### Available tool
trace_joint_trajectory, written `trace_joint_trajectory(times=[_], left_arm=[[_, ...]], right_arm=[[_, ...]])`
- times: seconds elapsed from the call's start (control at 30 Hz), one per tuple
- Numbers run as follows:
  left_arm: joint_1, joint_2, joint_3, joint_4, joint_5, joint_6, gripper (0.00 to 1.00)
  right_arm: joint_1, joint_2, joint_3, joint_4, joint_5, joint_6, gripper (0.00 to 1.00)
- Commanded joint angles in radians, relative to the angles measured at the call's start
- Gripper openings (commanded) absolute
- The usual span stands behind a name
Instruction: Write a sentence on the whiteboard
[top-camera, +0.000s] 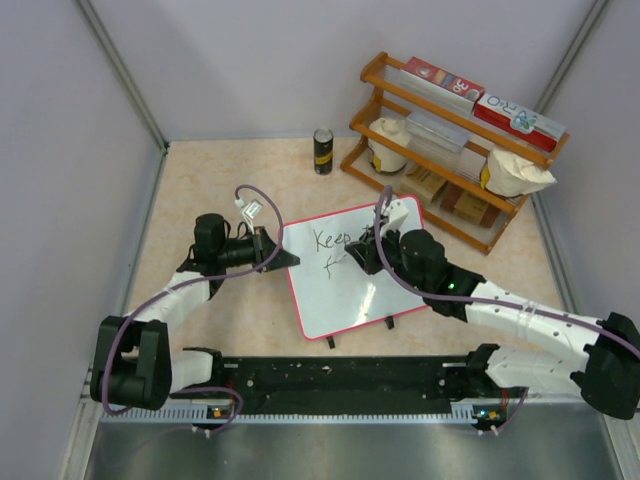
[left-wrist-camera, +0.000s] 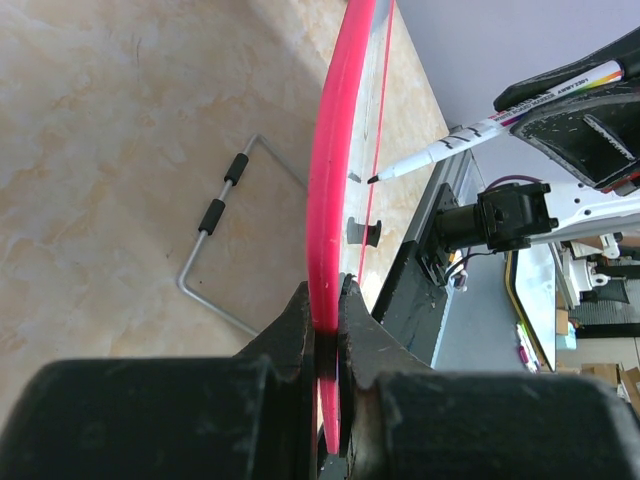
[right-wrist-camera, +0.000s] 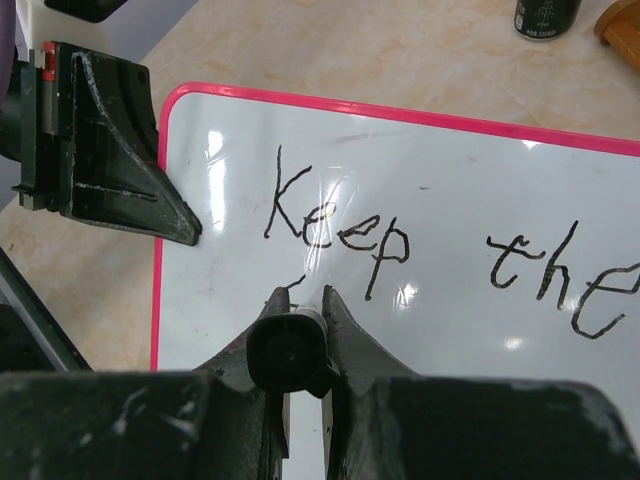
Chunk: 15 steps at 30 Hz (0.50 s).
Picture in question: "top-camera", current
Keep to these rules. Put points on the red box with 3D print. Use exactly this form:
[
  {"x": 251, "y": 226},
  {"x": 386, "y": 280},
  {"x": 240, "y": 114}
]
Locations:
[{"x": 440, "y": 86}]

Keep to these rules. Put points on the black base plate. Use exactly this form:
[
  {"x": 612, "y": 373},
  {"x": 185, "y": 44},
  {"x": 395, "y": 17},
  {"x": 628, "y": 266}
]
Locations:
[{"x": 355, "y": 385}]

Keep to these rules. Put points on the brown cardboard packet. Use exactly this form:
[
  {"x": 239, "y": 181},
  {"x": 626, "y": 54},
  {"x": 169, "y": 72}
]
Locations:
[{"x": 422, "y": 183}]

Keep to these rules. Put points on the black drink can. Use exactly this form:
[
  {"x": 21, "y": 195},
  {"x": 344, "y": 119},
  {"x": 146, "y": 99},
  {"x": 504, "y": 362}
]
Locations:
[{"x": 323, "y": 140}]

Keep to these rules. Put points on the pink framed whiteboard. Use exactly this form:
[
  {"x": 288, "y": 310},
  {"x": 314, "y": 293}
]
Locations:
[{"x": 331, "y": 299}]

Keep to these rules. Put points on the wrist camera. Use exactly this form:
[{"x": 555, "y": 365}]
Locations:
[
  {"x": 249, "y": 210},
  {"x": 393, "y": 214}
]

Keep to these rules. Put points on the wooden two tier rack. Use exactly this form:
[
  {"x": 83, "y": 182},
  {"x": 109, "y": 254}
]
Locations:
[{"x": 386, "y": 151}]

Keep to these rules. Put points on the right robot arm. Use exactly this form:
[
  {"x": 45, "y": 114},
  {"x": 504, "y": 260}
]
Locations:
[{"x": 596, "y": 357}]

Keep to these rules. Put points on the cream cloth bag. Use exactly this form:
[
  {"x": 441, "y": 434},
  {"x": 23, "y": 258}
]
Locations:
[{"x": 509, "y": 175}]

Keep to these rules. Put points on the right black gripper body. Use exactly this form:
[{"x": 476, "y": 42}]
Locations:
[{"x": 392, "y": 249}]

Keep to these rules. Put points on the clear plastic box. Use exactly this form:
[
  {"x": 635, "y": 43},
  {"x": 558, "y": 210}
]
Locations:
[{"x": 440, "y": 132}]

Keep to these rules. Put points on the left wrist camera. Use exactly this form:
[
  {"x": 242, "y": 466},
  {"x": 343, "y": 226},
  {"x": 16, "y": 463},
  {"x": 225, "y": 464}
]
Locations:
[{"x": 249, "y": 210}]

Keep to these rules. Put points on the red white foil box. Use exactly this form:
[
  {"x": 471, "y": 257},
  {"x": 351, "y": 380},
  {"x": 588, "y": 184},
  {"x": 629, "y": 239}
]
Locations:
[{"x": 519, "y": 121}]

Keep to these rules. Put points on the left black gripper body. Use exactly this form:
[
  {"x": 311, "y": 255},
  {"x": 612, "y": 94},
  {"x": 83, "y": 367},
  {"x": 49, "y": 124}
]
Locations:
[{"x": 260, "y": 246}]

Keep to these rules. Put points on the white marker pen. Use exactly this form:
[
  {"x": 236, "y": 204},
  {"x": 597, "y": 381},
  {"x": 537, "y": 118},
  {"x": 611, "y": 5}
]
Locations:
[{"x": 340, "y": 258}]

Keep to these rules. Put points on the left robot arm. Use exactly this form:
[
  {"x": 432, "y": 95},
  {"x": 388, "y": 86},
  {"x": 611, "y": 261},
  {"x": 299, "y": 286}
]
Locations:
[{"x": 133, "y": 365}]

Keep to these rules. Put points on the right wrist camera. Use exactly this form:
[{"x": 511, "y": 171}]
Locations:
[{"x": 393, "y": 214}]

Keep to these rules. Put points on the dark brown box on rack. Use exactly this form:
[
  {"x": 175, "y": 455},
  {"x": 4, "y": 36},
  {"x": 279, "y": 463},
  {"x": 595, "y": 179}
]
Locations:
[{"x": 468, "y": 207}]

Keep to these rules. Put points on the grey cable duct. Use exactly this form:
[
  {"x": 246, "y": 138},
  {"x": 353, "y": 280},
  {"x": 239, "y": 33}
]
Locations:
[{"x": 190, "y": 412}]

